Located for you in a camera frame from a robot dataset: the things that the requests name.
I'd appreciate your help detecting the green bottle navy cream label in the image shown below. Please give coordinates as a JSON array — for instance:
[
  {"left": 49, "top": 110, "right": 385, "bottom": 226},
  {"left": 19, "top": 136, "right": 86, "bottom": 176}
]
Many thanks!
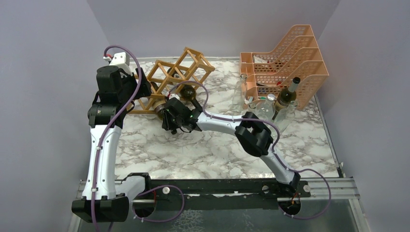
[{"left": 167, "top": 68, "right": 203, "bottom": 112}]

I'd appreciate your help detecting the wooden wine rack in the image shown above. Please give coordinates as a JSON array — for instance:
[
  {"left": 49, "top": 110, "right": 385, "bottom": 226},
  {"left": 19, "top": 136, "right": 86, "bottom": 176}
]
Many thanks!
[{"left": 127, "top": 47, "right": 215, "bottom": 115}]

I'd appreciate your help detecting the tall clear glass bottle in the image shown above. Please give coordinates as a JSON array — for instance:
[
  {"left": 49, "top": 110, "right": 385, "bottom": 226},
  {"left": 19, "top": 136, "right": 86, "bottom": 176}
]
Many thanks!
[{"left": 231, "top": 73, "right": 248, "bottom": 114}]

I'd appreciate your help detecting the green bottle brown label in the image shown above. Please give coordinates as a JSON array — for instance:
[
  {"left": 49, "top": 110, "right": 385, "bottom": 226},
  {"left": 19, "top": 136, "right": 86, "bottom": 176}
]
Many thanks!
[{"left": 152, "top": 92, "right": 165, "bottom": 120}]

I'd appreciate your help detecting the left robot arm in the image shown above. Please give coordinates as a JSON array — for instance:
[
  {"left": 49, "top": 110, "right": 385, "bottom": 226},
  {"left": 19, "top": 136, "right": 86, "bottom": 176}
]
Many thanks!
[{"left": 72, "top": 65, "right": 152, "bottom": 224}]

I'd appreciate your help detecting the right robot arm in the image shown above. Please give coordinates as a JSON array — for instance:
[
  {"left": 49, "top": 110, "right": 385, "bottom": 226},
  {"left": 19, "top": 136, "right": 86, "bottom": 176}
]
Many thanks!
[{"left": 162, "top": 98, "right": 300, "bottom": 197}]

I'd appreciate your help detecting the clear bottle silver cap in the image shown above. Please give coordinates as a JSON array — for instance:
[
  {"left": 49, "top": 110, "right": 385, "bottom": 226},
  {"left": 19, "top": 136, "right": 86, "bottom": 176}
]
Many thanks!
[{"left": 255, "top": 94, "right": 276, "bottom": 121}]

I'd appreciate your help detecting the green bottle silver neck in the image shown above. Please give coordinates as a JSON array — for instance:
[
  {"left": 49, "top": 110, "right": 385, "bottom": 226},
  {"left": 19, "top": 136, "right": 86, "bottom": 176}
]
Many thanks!
[{"left": 272, "top": 77, "right": 301, "bottom": 120}]

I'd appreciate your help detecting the short clear glass jar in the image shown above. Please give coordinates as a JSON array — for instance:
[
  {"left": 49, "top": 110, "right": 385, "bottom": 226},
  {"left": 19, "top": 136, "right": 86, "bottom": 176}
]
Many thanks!
[{"left": 274, "top": 100, "right": 298, "bottom": 133}]

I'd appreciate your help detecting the peach plastic file organizer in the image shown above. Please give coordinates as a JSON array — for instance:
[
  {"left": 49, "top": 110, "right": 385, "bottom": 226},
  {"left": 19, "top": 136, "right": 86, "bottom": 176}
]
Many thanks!
[{"left": 239, "top": 25, "right": 329, "bottom": 111}]

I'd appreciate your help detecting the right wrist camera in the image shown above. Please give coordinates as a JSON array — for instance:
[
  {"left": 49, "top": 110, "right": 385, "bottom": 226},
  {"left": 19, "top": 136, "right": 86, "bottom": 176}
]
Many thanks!
[{"left": 165, "top": 92, "right": 180, "bottom": 101}]

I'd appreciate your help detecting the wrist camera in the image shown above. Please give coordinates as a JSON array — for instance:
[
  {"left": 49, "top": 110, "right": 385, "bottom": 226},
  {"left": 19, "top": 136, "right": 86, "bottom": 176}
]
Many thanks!
[
  {"left": 103, "top": 52, "right": 132, "bottom": 75},
  {"left": 165, "top": 92, "right": 180, "bottom": 101}
]

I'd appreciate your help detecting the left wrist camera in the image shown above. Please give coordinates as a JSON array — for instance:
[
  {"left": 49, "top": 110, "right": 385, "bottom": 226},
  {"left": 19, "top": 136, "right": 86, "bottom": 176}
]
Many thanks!
[{"left": 103, "top": 52, "right": 132, "bottom": 75}]

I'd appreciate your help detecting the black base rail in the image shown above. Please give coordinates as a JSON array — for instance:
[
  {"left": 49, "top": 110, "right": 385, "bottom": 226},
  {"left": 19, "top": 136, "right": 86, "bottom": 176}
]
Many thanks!
[{"left": 132, "top": 178, "right": 311, "bottom": 215}]

